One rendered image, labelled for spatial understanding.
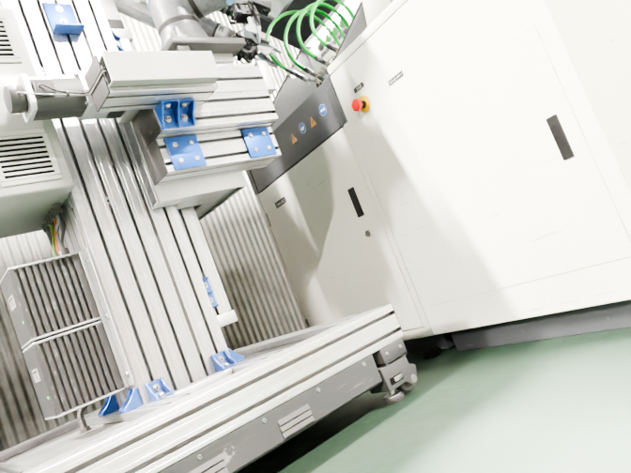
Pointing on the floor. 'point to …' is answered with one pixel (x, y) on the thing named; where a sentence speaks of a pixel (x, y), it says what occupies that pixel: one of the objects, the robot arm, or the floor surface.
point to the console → (502, 160)
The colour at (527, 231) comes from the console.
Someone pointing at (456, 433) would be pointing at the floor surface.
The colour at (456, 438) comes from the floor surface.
